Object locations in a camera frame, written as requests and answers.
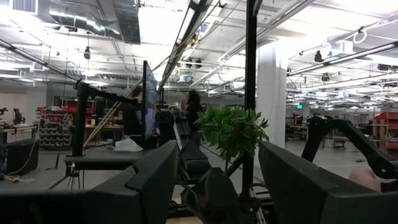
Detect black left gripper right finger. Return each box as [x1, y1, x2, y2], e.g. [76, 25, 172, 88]
[258, 141, 380, 224]

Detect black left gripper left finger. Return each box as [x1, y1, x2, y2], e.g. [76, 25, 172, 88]
[90, 139, 180, 224]

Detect white paper sheet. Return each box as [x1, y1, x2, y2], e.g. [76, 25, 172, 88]
[114, 138, 144, 152]

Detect person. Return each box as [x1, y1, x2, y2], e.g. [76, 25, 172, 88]
[183, 89, 203, 133]
[348, 167, 382, 193]

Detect green leafy plant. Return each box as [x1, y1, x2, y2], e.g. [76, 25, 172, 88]
[196, 106, 271, 162]

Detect flat computer monitor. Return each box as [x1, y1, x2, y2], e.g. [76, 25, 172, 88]
[141, 60, 160, 149]

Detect white building column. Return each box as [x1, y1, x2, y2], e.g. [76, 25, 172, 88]
[256, 40, 289, 149]

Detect red parts shelving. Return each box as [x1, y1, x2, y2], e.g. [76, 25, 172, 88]
[35, 104, 96, 149]

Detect black box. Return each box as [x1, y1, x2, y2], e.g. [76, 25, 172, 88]
[0, 138, 40, 177]

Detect black overhead beam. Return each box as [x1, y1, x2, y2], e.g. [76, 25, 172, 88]
[157, 0, 215, 94]

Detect black upright post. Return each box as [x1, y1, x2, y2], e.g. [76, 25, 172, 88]
[243, 0, 259, 203]

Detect silver ceiling air duct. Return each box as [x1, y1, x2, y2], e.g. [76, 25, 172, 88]
[48, 0, 142, 45]

